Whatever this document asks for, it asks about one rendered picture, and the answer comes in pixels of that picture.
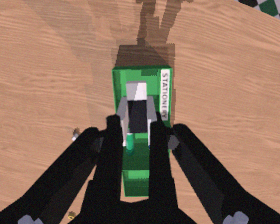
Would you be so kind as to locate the yellow hex nut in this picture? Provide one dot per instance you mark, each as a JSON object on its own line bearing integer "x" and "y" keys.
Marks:
{"x": 71, "y": 216}

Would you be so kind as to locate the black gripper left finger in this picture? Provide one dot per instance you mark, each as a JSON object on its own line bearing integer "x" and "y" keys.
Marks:
{"x": 52, "y": 194}

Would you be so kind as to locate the green three-compartment bin rack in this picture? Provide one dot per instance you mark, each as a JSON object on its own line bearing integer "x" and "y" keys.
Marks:
{"x": 135, "y": 173}

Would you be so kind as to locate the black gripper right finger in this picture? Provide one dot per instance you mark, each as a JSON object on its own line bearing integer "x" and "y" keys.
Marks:
{"x": 223, "y": 198}

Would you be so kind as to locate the grey metal bolt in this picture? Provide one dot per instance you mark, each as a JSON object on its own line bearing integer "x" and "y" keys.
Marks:
{"x": 75, "y": 136}

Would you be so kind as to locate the green aa battery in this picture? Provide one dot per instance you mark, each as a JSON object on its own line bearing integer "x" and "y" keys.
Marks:
{"x": 130, "y": 144}

